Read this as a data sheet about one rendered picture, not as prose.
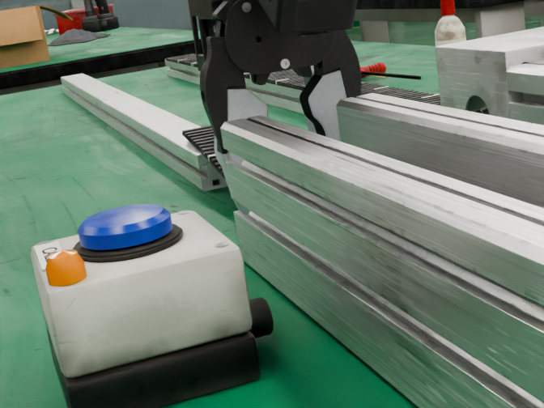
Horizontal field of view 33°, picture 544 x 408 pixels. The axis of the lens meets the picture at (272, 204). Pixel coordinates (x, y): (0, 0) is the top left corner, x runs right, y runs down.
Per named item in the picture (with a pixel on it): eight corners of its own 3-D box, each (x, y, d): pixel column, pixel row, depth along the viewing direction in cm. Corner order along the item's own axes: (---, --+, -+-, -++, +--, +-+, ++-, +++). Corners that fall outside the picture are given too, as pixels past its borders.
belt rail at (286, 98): (167, 75, 168) (164, 59, 167) (188, 71, 169) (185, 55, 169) (413, 146, 79) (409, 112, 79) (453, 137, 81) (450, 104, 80)
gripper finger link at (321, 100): (345, 179, 67) (304, 59, 64) (380, 194, 61) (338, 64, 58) (307, 196, 66) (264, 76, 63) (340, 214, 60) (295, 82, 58)
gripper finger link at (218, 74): (263, 152, 60) (274, 16, 58) (272, 156, 58) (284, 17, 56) (193, 149, 58) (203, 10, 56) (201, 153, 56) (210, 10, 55)
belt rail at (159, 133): (63, 93, 163) (60, 77, 162) (86, 90, 164) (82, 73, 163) (202, 191, 74) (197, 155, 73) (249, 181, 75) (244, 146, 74)
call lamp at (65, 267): (46, 278, 37) (40, 250, 36) (83, 269, 37) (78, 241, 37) (50, 289, 35) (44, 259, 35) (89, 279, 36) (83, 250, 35)
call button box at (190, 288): (53, 363, 44) (26, 237, 42) (245, 312, 47) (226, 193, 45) (74, 434, 36) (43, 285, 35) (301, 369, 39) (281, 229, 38)
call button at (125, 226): (78, 257, 41) (70, 214, 41) (165, 236, 42) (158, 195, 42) (91, 280, 37) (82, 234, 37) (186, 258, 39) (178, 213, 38)
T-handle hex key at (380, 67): (330, 83, 126) (329, 70, 125) (382, 73, 129) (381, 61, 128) (391, 91, 112) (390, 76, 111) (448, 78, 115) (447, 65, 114)
